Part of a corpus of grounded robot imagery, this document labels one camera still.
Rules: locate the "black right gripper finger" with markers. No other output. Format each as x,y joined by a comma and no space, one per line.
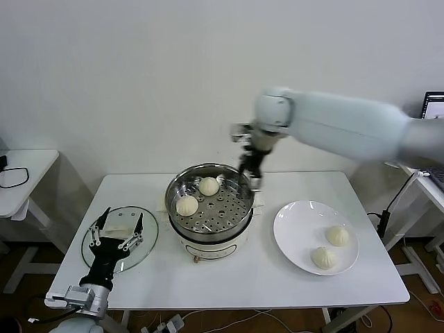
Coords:
243,166
257,180

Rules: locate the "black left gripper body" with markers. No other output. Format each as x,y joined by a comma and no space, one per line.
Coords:
105,253

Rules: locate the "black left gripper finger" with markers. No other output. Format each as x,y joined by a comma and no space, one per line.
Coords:
103,218
138,225

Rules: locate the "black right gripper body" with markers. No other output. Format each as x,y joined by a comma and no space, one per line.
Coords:
257,157

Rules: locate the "round glass pot lid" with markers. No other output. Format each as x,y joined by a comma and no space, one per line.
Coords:
147,251

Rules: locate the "white steamed baozi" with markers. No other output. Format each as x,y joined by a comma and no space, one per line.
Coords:
337,236
187,206
324,258
209,186

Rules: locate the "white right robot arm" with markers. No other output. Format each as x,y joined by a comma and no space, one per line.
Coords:
347,121

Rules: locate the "perforated steel steamer basket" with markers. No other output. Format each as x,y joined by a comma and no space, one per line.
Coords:
222,218

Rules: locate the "white table leg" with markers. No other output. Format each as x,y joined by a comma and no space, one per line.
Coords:
326,319
125,320

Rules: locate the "round white plate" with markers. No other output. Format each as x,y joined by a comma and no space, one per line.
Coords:
295,243

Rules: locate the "cream electric cooker pot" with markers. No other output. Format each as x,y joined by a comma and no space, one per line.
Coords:
211,249

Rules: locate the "white power strip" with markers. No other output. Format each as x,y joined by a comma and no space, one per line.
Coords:
171,324

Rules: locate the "small black adapter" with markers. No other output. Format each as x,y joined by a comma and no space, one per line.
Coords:
3,161

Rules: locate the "black power brick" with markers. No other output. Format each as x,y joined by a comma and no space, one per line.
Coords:
381,222

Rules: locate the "grey open laptop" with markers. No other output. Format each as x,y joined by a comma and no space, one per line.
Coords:
435,104

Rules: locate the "small red floor object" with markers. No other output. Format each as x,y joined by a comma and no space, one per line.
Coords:
435,307

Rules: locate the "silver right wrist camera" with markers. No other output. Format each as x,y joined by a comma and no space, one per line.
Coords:
240,132

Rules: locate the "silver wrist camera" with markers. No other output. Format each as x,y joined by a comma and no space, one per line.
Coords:
240,132
79,295

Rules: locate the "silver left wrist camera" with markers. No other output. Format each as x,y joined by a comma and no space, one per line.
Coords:
79,295

